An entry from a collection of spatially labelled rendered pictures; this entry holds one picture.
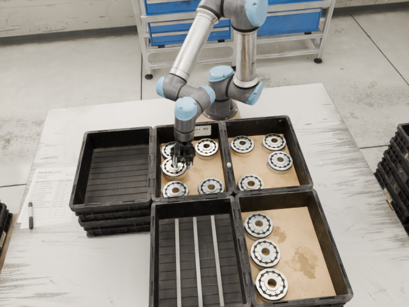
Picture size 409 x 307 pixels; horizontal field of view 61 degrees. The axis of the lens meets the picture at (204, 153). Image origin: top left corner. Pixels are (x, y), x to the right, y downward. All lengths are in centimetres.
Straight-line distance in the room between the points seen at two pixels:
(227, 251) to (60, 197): 81
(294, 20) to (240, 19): 204
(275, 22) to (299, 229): 231
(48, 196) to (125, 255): 49
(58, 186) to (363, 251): 133
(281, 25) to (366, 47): 107
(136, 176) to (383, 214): 104
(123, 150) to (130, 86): 181
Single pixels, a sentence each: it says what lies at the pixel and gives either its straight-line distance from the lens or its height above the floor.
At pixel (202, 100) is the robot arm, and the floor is 119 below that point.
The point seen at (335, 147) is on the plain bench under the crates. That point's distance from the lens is 182.
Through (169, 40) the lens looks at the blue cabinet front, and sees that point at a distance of 325.
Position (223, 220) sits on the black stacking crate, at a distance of 133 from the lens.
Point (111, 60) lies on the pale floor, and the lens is 379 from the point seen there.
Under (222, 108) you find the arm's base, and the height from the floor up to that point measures 85.
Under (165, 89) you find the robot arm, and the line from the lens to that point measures 131.
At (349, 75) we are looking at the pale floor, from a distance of 359.
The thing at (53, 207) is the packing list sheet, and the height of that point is 70.
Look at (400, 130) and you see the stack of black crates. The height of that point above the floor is 59.
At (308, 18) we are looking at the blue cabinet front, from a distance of 342.
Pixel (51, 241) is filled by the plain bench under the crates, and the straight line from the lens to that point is 159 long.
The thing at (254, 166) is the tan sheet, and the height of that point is 83.
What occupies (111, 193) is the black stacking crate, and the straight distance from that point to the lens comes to 147.
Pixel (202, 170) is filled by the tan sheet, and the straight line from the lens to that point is 147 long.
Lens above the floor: 197
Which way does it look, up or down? 48 degrees down
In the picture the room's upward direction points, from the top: 3 degrees counter-clockwise
